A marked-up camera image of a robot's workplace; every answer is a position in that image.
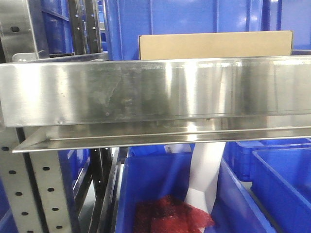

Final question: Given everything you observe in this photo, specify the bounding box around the black perforated upright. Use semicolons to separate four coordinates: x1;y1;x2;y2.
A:
67;0;102;55

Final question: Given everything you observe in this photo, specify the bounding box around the tall brown cardboard box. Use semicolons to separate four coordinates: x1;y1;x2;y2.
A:
139;31;294;60

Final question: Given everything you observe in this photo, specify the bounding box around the blue bin with red wrap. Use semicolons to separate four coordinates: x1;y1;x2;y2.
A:
115;153;275;233

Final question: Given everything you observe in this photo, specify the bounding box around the perforated steel shelf upright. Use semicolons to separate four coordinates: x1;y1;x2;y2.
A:
0;0;79;233

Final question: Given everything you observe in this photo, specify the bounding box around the white paper sheet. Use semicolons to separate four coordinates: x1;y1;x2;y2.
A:
165;142;227;214

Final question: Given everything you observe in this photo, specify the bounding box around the large blue bin upper shelf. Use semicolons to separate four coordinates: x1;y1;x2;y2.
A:
104;0;311;60

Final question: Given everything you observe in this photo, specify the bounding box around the red bubble wrap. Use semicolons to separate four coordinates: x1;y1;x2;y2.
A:
133;195;215;233

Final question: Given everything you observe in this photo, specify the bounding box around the blue bin lower right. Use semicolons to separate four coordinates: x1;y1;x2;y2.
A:
251;148;311;233

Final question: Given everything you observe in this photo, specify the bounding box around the steel right shelf tray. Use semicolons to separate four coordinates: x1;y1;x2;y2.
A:
0;55;311;153

